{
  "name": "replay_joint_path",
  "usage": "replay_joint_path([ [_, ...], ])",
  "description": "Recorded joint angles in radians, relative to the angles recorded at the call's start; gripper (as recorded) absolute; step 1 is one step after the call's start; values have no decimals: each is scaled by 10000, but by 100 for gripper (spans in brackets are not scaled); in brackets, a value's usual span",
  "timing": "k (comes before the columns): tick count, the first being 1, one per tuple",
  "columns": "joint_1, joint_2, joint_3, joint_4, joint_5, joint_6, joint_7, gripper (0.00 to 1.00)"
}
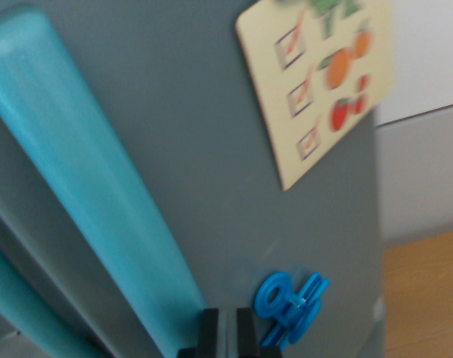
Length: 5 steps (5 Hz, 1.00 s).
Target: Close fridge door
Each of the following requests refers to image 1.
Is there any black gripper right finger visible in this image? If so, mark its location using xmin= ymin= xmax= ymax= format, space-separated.
xmin=235 ymin=307 xmax=262 ymax=358

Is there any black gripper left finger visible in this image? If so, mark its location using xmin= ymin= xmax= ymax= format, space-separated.
xmin=196 ymin=307 xmax=223 ymax=358

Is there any grey toy refrigerator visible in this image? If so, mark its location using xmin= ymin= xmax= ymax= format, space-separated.
xmin=0 ymin=0 xmax=386 ymax=358

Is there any grey fridge door with display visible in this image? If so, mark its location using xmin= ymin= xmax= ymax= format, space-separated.
xmin=0 ymin=214 xmax=114 ymax=358

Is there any blue clip without card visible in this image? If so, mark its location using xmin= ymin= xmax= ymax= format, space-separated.
xmin=253 ymin=271 xmax=331 ymax=348

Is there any cream grocery checklist card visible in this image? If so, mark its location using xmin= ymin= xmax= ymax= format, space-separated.
xmin=234 ymin=0 xmax=396 ymax=192

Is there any teal handle of display door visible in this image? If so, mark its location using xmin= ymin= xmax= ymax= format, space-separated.
xmin=0 ymin=238 xmax=98 ymax=358

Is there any teal handle of logo door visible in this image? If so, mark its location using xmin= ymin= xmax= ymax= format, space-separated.
xmin=0 ymin=8 xmax=208 ymax=358

